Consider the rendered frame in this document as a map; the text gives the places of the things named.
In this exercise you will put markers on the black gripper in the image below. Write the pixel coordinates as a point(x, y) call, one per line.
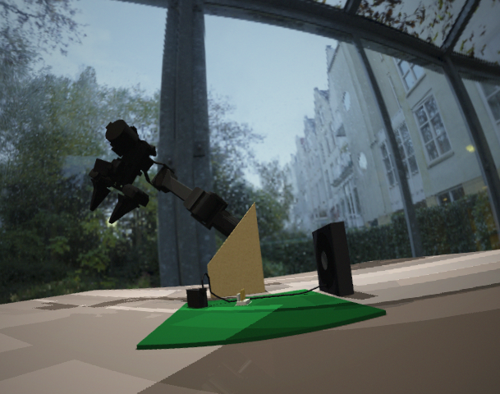
point(132, 197)

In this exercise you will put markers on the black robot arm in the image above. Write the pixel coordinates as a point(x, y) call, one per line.
point(205, 207)

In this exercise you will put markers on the black computer fan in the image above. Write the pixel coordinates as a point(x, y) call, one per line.
point(332, 258)

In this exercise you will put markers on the green circuit board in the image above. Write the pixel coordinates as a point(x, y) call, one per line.
point(244, 320)

